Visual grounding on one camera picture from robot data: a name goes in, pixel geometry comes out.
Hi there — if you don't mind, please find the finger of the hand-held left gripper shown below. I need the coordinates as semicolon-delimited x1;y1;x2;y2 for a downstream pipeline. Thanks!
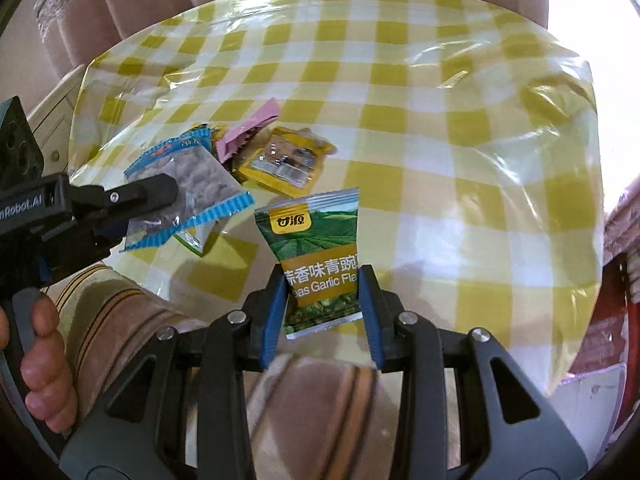
102;174;182;214
75;210;173;256

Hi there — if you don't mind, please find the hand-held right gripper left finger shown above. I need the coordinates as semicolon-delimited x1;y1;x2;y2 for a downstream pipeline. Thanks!
59;264;292;480

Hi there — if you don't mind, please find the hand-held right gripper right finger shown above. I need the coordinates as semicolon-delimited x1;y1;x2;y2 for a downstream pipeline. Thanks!
357;264;590;480

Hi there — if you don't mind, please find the blue clear seed packet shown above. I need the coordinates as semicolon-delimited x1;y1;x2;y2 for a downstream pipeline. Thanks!
120;127;253;252

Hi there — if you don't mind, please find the green pea snack packet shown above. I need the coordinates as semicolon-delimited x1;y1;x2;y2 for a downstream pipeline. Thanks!
254;187;365;340

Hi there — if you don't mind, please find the person's left hand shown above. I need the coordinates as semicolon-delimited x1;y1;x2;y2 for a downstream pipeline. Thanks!
21;296;78;433

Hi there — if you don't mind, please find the small green white snack packet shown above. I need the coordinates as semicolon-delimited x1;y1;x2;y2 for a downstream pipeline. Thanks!
175;227;206;258

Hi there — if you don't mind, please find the striped beige towel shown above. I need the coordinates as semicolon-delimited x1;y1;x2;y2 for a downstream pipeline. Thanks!
50;260;451;480

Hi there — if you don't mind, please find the white cabinet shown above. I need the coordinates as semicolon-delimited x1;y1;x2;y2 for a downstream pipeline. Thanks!
25;62;88;171

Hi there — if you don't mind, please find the pink snack packet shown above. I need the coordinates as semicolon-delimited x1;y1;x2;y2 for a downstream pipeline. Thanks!
216;99;280;161

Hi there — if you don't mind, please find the yellow snack packet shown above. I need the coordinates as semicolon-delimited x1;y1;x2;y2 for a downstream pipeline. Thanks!
235;126;337;197

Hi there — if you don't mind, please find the yellow white checkered tablecloth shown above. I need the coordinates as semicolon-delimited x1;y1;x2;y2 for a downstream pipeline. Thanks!
67;0;608;396

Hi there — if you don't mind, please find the red plastic stool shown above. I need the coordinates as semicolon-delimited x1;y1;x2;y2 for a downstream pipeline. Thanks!
570;250;640;376

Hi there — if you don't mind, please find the pink floral lace curtain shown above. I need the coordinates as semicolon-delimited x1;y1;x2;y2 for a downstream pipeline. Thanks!
602;175;640;256

